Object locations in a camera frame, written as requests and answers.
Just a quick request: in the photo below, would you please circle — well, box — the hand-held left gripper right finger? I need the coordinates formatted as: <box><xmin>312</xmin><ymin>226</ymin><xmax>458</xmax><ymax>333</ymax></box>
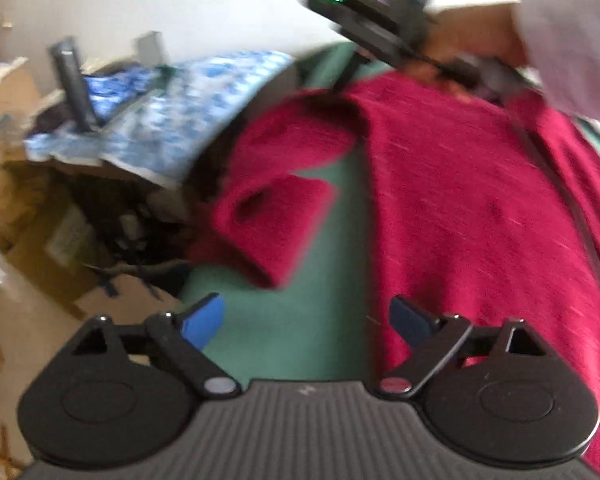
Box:
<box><xmin>380</xmin><ymin>296</ymin><xmax>548</xmax><ymax>398</ymax></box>

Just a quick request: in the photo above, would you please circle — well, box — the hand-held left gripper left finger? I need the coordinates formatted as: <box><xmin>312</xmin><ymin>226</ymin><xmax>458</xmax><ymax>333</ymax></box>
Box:
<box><xmin>74</xmin><ymin>294</ymin><xmax>241</xmax><ymax>401</ymax></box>

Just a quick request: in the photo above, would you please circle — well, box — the grey upright panel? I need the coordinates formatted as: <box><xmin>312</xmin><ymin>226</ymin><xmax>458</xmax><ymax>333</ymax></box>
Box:
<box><xmin>137</xmin><ymin>30</ymin><xmax>168</xmax><ymax>63</ymax></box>

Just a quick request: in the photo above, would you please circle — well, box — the red knitted sweater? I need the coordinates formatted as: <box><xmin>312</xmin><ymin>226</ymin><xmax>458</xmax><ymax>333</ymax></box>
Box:
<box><xmin>190</xmin><ymin>67</ymin><xmax>600</xmax><ymax>476</ymax></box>

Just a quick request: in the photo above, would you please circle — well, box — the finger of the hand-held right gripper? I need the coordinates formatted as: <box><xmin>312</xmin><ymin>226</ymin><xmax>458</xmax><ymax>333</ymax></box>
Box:
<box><xmin>335</xmin><ymin>52</ymin><xmax>363</xmax><ymax>93</ymax></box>

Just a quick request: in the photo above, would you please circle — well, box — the dark gripper cord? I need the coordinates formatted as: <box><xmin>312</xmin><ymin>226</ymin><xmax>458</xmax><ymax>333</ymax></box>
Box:
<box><xmin>502</xmin><ymin>92</ymin><xmax>600</xmax><ymax>313</ymax></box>

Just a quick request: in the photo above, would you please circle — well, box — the green table cover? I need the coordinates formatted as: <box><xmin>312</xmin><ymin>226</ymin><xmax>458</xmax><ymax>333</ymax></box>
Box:
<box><xmin>180</xmin><ymin>42</ymin><xmax>381</xmax><ymax>381</ymax></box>

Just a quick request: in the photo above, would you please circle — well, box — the person's right forearm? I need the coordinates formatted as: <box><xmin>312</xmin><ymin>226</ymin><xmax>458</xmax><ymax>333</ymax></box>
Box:
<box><xmin>422</xmin><ymin>0</ymin><xmax>600</xmax><ymax>126</ymax></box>

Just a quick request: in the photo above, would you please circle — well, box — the dark grey post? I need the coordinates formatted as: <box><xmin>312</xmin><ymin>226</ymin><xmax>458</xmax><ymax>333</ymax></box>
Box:
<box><xmin>50</xmin><ymin>37</ymin><xmax>100</xmax><ymax>131</ymax></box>

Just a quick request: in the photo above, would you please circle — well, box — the cardboard box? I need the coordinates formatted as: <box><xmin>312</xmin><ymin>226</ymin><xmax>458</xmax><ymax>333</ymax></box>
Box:
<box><xmin>2</xmin><ymin>160</ymin><xmax>113</xmax><ymax>311</ymax></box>
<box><xmin>0</xmin><ymin>57</ymin><xmax>43</xmax><ymax>171</ymax></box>

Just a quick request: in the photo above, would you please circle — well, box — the blue patterned cloth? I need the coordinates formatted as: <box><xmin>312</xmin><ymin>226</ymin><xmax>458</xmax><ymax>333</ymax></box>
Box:
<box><xmin>24</xmin><ymin>50</ymin><xmax>298</xmax><ymax>186</ymax></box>

